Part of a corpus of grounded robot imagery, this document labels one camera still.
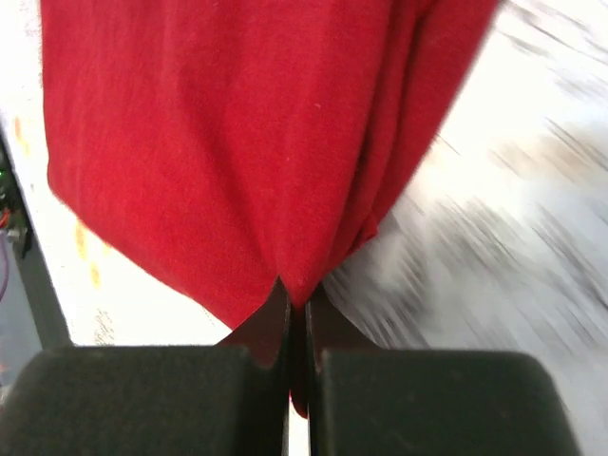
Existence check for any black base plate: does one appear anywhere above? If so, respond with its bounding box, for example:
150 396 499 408
1 139 71 349

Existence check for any floral patterned table mat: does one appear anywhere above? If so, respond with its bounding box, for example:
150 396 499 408
1 1 607 455

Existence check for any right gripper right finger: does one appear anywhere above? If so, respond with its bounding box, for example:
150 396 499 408
306 290 580 456

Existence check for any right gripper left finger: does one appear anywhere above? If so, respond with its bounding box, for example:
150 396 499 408
1 283 291 455

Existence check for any red t shirt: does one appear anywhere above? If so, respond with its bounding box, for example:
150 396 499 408
40 0 500 419

